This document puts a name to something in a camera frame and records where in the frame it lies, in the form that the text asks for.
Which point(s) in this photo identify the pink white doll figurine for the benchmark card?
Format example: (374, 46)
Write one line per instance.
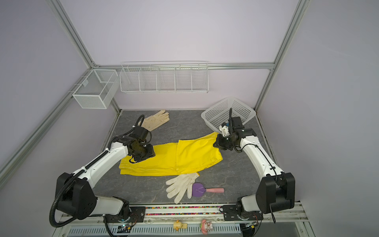
(206, 226)

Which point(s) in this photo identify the purple pink toy shovel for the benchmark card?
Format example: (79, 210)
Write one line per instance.
(198, 190)

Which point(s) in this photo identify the beige fabric glove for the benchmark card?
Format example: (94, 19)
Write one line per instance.
(153, 122)

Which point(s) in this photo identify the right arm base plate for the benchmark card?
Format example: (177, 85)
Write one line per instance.
(231, 212)

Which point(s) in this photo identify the white plastic laundry basket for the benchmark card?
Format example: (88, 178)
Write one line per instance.
(219, 113)

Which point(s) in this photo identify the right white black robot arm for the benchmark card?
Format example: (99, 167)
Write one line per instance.
(276, 190)

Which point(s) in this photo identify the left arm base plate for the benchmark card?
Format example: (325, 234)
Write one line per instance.
(134, 214)

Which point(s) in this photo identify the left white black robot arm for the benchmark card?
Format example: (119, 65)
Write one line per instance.
(74, 195)

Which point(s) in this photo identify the white mesh wall box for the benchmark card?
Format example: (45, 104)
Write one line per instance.
(97, 89)

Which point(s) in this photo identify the aluminium frame rail front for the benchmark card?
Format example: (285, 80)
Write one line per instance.
(194, 213)

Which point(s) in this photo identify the white wire wall shelf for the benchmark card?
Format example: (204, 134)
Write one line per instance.
(164, 77)

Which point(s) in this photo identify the yellow trousers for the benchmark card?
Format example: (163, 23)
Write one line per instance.
(172, 159)

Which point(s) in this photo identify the white knit work glove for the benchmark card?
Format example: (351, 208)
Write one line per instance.
(181, 185)

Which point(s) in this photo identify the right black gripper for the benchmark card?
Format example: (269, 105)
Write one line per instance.
(218, 143)

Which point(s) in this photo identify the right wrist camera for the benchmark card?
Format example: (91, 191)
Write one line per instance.
(224, 129)

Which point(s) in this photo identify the yellow duck figurine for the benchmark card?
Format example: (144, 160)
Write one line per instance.
(178, 225)

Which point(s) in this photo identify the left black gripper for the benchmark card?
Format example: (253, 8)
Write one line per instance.
(150, 153)

